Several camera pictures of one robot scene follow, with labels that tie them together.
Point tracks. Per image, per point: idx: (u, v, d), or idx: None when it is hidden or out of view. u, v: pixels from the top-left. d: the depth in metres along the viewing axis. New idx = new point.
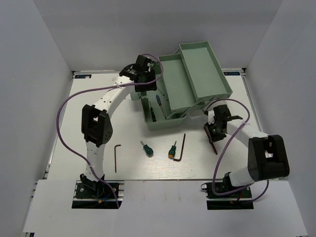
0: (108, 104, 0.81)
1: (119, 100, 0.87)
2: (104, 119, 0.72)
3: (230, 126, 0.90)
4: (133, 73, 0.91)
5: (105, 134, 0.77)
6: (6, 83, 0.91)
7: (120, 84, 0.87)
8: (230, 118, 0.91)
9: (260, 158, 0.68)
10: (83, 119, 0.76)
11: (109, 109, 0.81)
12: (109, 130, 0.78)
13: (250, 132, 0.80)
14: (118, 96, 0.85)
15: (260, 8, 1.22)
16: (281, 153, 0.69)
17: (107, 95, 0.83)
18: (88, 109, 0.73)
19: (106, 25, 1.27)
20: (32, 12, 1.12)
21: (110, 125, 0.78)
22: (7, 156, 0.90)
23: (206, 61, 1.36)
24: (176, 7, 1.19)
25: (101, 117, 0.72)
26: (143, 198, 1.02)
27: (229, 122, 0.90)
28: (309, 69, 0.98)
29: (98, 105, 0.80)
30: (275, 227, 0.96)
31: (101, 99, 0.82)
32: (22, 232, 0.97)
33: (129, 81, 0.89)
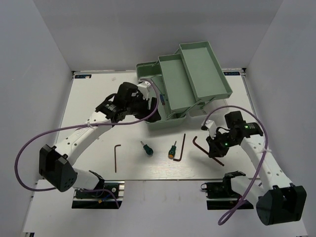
0: (72, 147, 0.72)
1: (89, 140, 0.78)
2: (62, 165, 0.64)
3: (247, 145, 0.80)
4: (112, 110, 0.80)
5: (65, 181, 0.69)
6: (6, 83, 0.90)
7: (92, 122, 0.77)
8: (250, 130, 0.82)
9: (278, 212, 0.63)
10: (41, 161, 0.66)
11: (71, 153, 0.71)
12: (71, 176, 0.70)
13: (269, 173, 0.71)
14: (88, 137, 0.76)
15: (261, 8, 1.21)
16: (299, 206, 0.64)
17: (73, 136, 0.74)
18: (47, 151, 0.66)
19: (107, 25, 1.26)
20: (32, 11, 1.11)
21: (73, 172, 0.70)
22: (8, 157, 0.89)
23: (207, 61, 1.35)
24: (176, 6, 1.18)
25: (60, 162, 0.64)
26: (143, 198, 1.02)
27: (248, 142, 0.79)
28: (310, 70, 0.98)
29: (60, 148, 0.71)
30: (274, 227, 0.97)
31: (66, 140, 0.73)
32: (22, 232, 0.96)
33: (104, 119, 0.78)
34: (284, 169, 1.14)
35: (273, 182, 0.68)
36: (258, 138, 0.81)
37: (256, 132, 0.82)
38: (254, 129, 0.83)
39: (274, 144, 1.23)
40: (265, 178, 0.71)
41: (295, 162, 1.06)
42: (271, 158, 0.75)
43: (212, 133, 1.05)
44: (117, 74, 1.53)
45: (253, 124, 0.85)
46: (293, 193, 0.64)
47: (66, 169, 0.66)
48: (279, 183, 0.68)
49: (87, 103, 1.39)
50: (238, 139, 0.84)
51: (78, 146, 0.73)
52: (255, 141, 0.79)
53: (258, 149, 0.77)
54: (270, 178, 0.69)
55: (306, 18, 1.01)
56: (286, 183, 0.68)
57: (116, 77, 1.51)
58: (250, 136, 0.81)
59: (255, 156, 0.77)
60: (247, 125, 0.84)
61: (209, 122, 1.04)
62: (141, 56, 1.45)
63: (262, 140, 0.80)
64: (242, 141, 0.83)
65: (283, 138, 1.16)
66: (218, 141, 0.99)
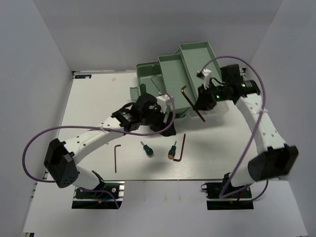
0: (81, 147, 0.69)
1: (98, 143, 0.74)
2: (66, 163, 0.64)
3: (244, 106, 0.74)
4: (127, 119, 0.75)
5: (65, 179, 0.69)
6: (6, 84, 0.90)
7: (105, 126, 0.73)
8: (247, 87, 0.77)
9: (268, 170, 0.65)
10: (48, 154, 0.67)
11: (79, 153, 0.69)
12: (73, 174, 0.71)
13: (265, 134, 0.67)
14: (98, 140, 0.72)
15: (261, 9, 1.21)
16: (289, 164, 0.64)
17: (84, 136, 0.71)
18: (56, 146, 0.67)
19: (106, 25, 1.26)
20: (32, 11, 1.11)
21: (75, 171, 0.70)
22: (8, 157, 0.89)
23: (208, 60, 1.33)
24: (176, 7, 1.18)
25: (64, 160, 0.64)
26: (143, 198, 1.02)
27: (245, 103, 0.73)
28: (309, 71, 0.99)
29: (68, 144, 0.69)
30: (274, 227, 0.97)
31: (76, 138, 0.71)
32: (22, 232, 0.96)
33: (117, 126, 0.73)
34: None
35: (267, 143, 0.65)
36: (255, 98, 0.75)
37: (254, 91, 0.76)
38: (252, 88, 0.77)
39: None
40: (259, 139, 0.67)
41: (295, 162, 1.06)
42: (267, 119, 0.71)
43: (206, 83, 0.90)
44: (117, 74, 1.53)
45: (250, 82, 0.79)
46: (285, 152, 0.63)
47: (69, 167, 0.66)
48: (273, 144, 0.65)
49: (87, 103, 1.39)
50: (234, 98, 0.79)
51: (86, 147, 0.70)
52: (251, 101, 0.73)
53: (256, 110, 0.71)
54: (265, 139, 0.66)
55: (306, 19, 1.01)
56: (280, 143, 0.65)
57: (116, 77, 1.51)
58: (247, 96, 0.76)
59: (252, 117, 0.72)
60: (244, 83, 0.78)
61: (206, 71, 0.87)
62: (141, 56, 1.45)
63: (259, 100, 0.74)
64: (238, 101, 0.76)
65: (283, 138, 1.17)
66: (209, 94, 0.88)
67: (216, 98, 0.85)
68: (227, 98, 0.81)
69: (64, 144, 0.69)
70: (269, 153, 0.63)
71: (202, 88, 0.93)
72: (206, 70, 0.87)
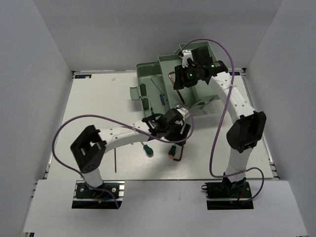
0: (112, 139, 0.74)
1: (126, 141, 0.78)
2: (97, 149, 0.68)
3: (216, 84, 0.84)
4: (153, 127, 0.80)
5: (87, 165, 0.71)
6: (6, 84, 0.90)
7: (137, 127, 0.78)
8: (216, 68, 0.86)
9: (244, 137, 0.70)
10: (80, 137, 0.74)
11: (109, 144, 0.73)
12: (95, 163, 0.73)
13: (236, 105, 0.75)
14: (127, 138, 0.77)
15: (261, 8, 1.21)
16: (261, 128, 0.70)
17: (117, 130, 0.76)
18: (90, 132, 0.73)
19: (106, 25, 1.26)
20: (32, 11, 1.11)
21: (98, 160, 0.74)
22: (8, 157, 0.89)
23: None
24: (176, 6, 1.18)
25: (96, 145, 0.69)
26: (143, 198, 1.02)
27: (216, 81, 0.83)
28: (309, 71, 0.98)
29: (101, 134, 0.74)
30: (274, 227, 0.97)
31: (110, 131, 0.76)
32: (22, 232, 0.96)
33: (146, 130, 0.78)
34: (284, 169, 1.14)
35: (240, 112, 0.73)
36: (224, 75, 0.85)
37: (222, 70, 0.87)
38: (220, 67, 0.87)
39: (275, 144, 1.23)
40: (233, 111, 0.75)
41: (295, 161, 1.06)
42: (237, 92, 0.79)
43: (184, 62, 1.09)
44: (117, 74, 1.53)
45: (218, 62, 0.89)
46: (256, 117, 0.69)
47: (97, 155, 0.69)
48: (245, 112, 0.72)
49: (87, 103, 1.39)
50: (206, 79, 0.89)
51: (117, 140, 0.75)
52: (221, 79, 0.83)
53: (225, 86, 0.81)
54: (237, 109, 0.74)
55: (306, 19, 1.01)
56: (250, 110, 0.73)
57: (116, 77, 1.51)
58: (217, 75, 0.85)
59: (223, 93, 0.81)
60: (213, 64, 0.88)
61: (185, 52, 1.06)
62: (141, 56, 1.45)
63: (228, 77, 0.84)
64: (210, 80, 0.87)
65: (282, 138, 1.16)
66: (186, 71, 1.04)
67: (190, 76, 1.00)
68: (199, 77, 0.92)
69: (98, 133, 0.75)
70: (242, 120, 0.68)
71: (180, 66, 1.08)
72: (185, 51, 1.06)
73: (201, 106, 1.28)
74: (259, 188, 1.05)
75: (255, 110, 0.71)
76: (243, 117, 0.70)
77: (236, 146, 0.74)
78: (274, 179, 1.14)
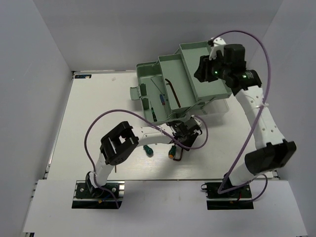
0: (143, 137, 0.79)
1: (154, 139, 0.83)
2: (130, 144, 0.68)
3: (244, 99, 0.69)
4: (176, 131, 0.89)
5: (118, 159, 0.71)
6: (7, 84, 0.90)
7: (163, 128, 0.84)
8: (248, 79, 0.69)
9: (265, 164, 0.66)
10: (112, 131, 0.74)
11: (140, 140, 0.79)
12: (124, 157, 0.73)
13: (264, 130, 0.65)
14: (156, 137, 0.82)
15: (260, 9, 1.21)
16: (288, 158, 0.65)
17: (148, 128, 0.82)
18: (125, 127, 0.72)
19: (106, 25, 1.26)
20: (32, 11, 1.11)
21: (129, 155, 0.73)
22: (8, 157, 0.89)
23: None
24: (176, 6, 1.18)
25: (130, 140, 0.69)
26: (143, 198, 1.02)
27: (246, 97, 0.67)
28: (309, 71, 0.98)
29: (135, 131, 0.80)
30: (274, 227, 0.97)
31: (141, 129, 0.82)
32: (22, 232, 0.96)
33: (170, 133, 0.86)
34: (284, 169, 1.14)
35: (267, 139, 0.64)
36: (256, 89, 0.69)
37: (255, 82, 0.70)
38: (253, 79, 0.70)
39: None
40: (259, 135, 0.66)
41: (295, 162, 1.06)
42: (268, 113, 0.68)
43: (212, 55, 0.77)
44: (117, 74, 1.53)
45: (251, 71, 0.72)
46: (283, 147, 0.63)
47: (129, 150, 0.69)
48: (272, 140, 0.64)
49: (87, 103, 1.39)
50: (233, 89, 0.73)
51: (147, 138, 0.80)
52: (252, 94, 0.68)
53: (256, 103, 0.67)
54: (264, 135, 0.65)
55: (307, 19, 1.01)
56: (279, 139, 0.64)
57: (116, 77, 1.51)
58: (248, 88, 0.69)
59: (251, 111, 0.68)
60: (245, 74, 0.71)
61: (217, 41, 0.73)
62: (141, 56, 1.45)
63: (260, 93, 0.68)
64: (238, 93, 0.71)
65: None
66: (211, 67, 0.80)
67: (215, 74, 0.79)
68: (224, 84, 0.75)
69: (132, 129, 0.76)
70: (268, 148, 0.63)
71: (206, 57, 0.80)
72: (218, 40, 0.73)
73: (202, 106, 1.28)
74: (262, 188, 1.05)
75: (284, 139, 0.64)
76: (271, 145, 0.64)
77: (254, 170, 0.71)
78: (274, 179, 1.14)
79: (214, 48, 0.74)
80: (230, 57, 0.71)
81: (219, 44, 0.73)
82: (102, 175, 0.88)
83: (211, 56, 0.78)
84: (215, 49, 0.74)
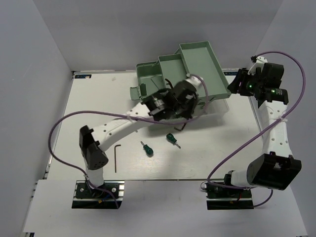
0: (106, 137, 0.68)
1: (129, 130, 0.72)
2: (92, 152, 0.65)
3: (264, 109, 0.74)
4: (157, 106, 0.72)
5: (96, 163, 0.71)
6: (7, 83, 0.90)
7: (134, 114, 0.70)
8: (277, 94, 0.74)
9: (266, 175, 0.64)
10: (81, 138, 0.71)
11: (104, 141, 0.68)
12: (101, 160, 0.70)
13: (273, 139, 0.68)
14: (125, 129, 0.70)
15: (261, 8, 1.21)
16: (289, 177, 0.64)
17: (111, 124, 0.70)
18: (84, 134, 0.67)
19: (107, 25, 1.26)
20: (33, 12, 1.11)
21: (103, 157, 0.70)
22: (8, 158, 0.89)
23: (208, 61, 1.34)
24: (176, 6, 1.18)
25: (90, 149, 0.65)
26: (143, 198, 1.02)
27: (266, 107, 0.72)
28: (310, 71, 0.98)
29: (96, 132, 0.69)
30: (274, 227, 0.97)
31: (104, 126, 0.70)
32: (22, 232, 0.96)
33: (146, 114, 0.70)
34: None
35: (271, 148, 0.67)
36: (280, 104, 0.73)
37: (281, 99, 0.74)
38: (281, 96, 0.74)
39: None
40: (267, 143, 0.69)
41: None
42: (283, 128, 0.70)
43: (252, 69, 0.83)
44: (117, 74, 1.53)
45: (282, 90, 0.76)
46: (287, 162, 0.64)
47: (96, 155, 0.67)
48: (278, 151, 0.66)
49: (87, 103, 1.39)
50: (258, 101, 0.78)
51: (112, 137, 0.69)
52: (274, 107, 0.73)
53: (274, 116, 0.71)
54: (271, 144, 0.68)
55: (307, 19, 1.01)
56: (285, 153, 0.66)
57: (116, 77, 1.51)
58: (272, 101, 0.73)
59: (267, 121, 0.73)
60: (274, 89, 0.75)
61: (261, 59, 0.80)
62: (141, 56, 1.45)
63: (282, 108, 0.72)
64: (261, 105, 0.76)
65: None
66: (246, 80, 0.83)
67: (248, 87, 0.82)
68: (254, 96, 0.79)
69: (93, 131, 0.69)
70: (270, 156, 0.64)
71: (244, 69, 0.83)
72: (261, 58, 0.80)
73: (202, 106, 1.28)
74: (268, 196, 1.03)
75: (290, 155, 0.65)
76: (274, 154, 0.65)
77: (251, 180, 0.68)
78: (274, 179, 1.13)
79: (256, 63, 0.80)
80: (266, 73, 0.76)
81: (261, 62, 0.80)
82: (93, 176, 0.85)
83: (250, 70, 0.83)
84: (256, 65, 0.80)
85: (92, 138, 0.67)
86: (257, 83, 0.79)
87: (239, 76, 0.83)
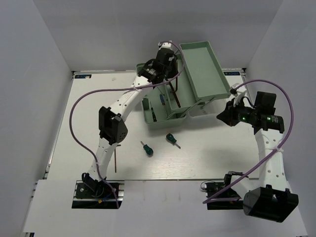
0: (123, 108, 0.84)
1: (134, 102, 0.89)
2: (118, 122, 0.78)
3: (260, 137, 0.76)
4: (152, 74, 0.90)
5: (120, 135, 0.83)
6: (6, 84, 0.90)
7: (137, 85, 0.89)
8: (272, 121, 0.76)
9: (262, 207, 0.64)
10: (100, 120, 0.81)
11: (124, 112, 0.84)
12: (124, 131, 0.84)
13: (269, 172, 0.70)
14: (134, 99, 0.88)
15: (261, 8, 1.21)
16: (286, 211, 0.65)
17: (123, 98, 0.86)
18: (104, 112, 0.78)
19: (106, 25, 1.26)
20: (33, 12, 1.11)
21: (125, 127, 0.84)
22: (8, 158, 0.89)
23: (208, 62, 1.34)
24: (176, 6, 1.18)
25: (116, 121, 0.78)
26: (143, 198, 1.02)
27: (262, 136, 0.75)
28: (310, 70, 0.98)
29: (114, 109, 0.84)
30: (274, 227, 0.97)
31: (118, 102, 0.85)
32: (22, 232, 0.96)
33: (146, 83, 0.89)
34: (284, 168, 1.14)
35: (268, 181, 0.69)
36: (276, 133, 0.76)
37: (277, 127, 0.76)
38: (276, 123, 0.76)
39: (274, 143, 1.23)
40: (263, 175, 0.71)
41: (295, 161, 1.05)
42: (279, 158, 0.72)
43: (237, 100, 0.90)
44: (117, 74, 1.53)
45: (278, 117, 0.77)
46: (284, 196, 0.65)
47: (121, 125, 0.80)
48: (274, 184, 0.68)
49: (87, 103, 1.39)
50: (256, 128, 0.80)
51: (127, 107, 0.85)
52: (270, 136, 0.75)
53: (270, 145, 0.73)
54: (267, 177, 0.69)
55: (307, 19, 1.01)
56: (282, 187, 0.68)
57: (116, 77, 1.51)
58: (267, 129, 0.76)
59: (264, 151, 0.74)
60: (269, 116, 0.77)
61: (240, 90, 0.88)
62: (141, 56, 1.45)
63: (278, 138, 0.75)
64: (256, 133, 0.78)
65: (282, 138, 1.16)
66: (236, 111, 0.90)
67: (241, 119, 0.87)
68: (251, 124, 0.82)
69: (111, 109, 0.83)
70: (267, 189, 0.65)
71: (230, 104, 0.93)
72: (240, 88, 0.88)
73: (202, 106, 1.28)
74: None
75: (287, 189, 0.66)
76: (270, 187, 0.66)
77: (248, 212, 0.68)
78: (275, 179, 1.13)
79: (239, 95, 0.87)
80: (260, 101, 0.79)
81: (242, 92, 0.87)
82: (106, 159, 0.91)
83: (235, 101, 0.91)
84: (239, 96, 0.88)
85: (113, 112, 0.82)
86: (252, 111, 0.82)
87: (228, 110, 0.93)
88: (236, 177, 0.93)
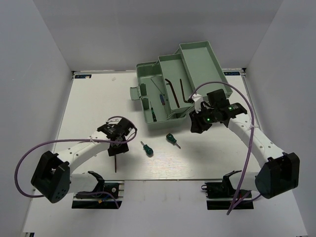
0: (74, 157, 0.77)
1: (87, 155, 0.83)
2: (62, 173, 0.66)
3: (235, 125, 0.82)
4: (111, 132, 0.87)
5: (58, 191, 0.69)
6: (6, 83, 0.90)
7: (94, 138, 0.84)
8: (234, 110, 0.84)
9: (277, 182, 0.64)
10: (38, 168, 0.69)
11: (72, 162, 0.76)
12: (65, 187, 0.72)
13: (262, 146, 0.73)
14: (87, 152, 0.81)
15: (261, 8, 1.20)
16: (296, 173, 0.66)
17: (76, 147, 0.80)
18: (49, 158, 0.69)
19: (106, 25, 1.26)
20: (33, 13, 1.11)
21: (67, 183, 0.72)
22: (8, 159, 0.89)
23: (208, 61, 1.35)
24: (176, 6, 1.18)
25: (60, 170, 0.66)
26: (143, 198, 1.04)
27: (236, 122, 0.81)
28: (310, 71, 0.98)
29: (62, 155, 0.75)
30: (274, 226, 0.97)
31: (68, 150, 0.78)
32: (22, 232, 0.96)
33: (104, 138, 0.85)
34: None
35: (268, 154, 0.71)
36: (243, 116, 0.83)
37: (241, 111, 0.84)
38: (238, 109, 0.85)
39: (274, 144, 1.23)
40: (259, 153, 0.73)
41: None
42: (260, 132, 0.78)
43: (198, 107, 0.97)
44: (118, 74, 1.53)
45: (236, 104, 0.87)
46: (287, 161, 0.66)
47: (63, 178, 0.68)
48: (273, 154, 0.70)
49: (87, 103, 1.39)
50: (225, 121, 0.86)
51: (79, 157, 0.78)
52: (241, 120, 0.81)
53: (247, 127, 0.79)
54: (264, 151, 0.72)
55: (307, 19, 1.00)
56: (279, 152, 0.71)
57: (116, 77, 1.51)
58: (235, 116, 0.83)
59: (245, 134, 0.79)
60: (230, 106, 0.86)
61: (196, 96, 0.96)
62: (141, 56, 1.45)
63: (248, 118, 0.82)
64: (229, 123, 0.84)
65: (282, 138, 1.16)
66: (201, 116, 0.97)
67: (207, 120, 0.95)
68: (217, 120, 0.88)
69: (58, 156, 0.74)
70: (271, 163, 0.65)
71: (194, 113, 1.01)
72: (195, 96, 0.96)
73: None
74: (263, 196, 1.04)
75: (285, 152, 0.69)
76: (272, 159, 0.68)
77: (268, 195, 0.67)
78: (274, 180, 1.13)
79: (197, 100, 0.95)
80: (213, 99, 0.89)
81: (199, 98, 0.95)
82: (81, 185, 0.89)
83: (196, 109, 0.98)
84: (198, 102, 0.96)
85: (60, 160, 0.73)
86: (213, 110, 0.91)
87: (194, 119, 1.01)
88: (231, 177, 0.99)
